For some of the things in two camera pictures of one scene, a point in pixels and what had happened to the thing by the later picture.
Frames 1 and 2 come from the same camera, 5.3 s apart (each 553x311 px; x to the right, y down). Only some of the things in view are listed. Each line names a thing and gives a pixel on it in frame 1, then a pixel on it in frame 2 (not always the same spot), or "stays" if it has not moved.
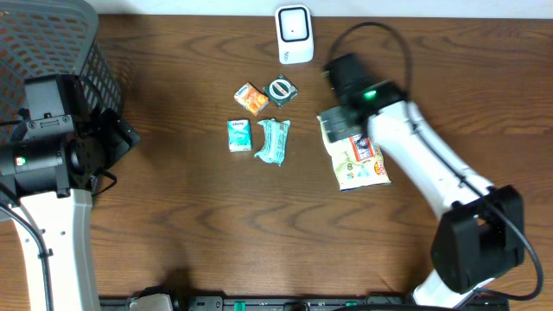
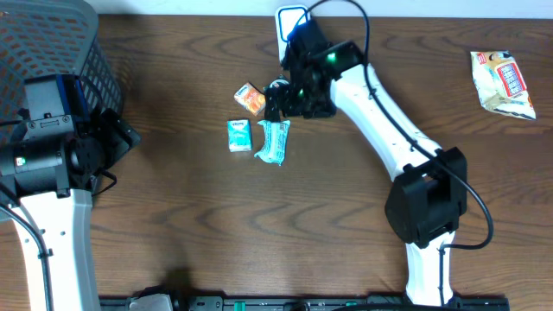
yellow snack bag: (358, 163) to (498, 84)
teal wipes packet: (275, 141) stays
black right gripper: (333, 123) to (283, 107)
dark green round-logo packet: (281, 91) stays
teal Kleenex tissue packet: (239, 136) stays
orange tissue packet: (251, 98) stays
